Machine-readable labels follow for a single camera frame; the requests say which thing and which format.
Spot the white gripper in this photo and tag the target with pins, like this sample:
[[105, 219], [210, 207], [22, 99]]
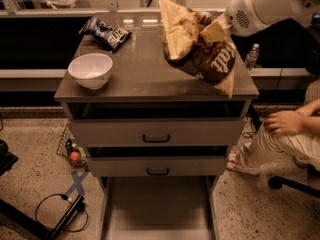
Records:
[[240, 17]]

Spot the brown sea salt chip bag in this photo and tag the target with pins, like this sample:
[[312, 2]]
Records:
[[185, 49]]

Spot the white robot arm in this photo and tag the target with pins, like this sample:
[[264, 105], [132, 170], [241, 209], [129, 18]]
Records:
[[271, 12]]

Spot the blue chip bag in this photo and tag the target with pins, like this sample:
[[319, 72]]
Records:
[[112, 38]]

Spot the grey drawer cabinet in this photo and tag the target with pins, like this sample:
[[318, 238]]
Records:
[[143, 86]]

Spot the top grey drawer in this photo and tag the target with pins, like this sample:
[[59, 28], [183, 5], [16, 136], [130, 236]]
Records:
[[142, 133]]

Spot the grey drawer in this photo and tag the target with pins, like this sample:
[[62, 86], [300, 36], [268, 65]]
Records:
[[142, 133], [158, 208], [157, 161]]

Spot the middle grey drawer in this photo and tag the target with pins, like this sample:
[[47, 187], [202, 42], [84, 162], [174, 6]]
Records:
[[157, 161]]

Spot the bottom grey drawer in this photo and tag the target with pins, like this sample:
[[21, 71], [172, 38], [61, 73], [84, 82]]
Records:
[[158, 208]]

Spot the person's hand on knee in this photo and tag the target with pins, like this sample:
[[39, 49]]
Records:
[[284, 122]]

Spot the person's second hand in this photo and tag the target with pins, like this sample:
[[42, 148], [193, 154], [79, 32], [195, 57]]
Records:
[[309, 109]]

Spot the clear water bottle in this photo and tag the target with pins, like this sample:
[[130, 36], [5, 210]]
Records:
[[252, 57]]

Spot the white bowl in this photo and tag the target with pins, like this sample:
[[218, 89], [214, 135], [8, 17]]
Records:
[[91, 71]]

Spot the seated person in beige trousers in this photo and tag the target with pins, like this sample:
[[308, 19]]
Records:
[[303, 147]]

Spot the white red sneaker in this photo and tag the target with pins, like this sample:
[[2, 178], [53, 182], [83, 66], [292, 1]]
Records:
[[234, 164]]

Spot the black office chair base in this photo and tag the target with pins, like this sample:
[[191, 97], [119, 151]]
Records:
[[312, 187]]

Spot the blue tape cross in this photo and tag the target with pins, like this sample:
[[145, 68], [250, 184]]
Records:
[[77, 177]]

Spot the black table leg base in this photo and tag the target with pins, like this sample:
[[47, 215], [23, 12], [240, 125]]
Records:
[[32, 229]]

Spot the wire basket with items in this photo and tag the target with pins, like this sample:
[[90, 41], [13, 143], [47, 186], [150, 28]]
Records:
[[67, 146]]

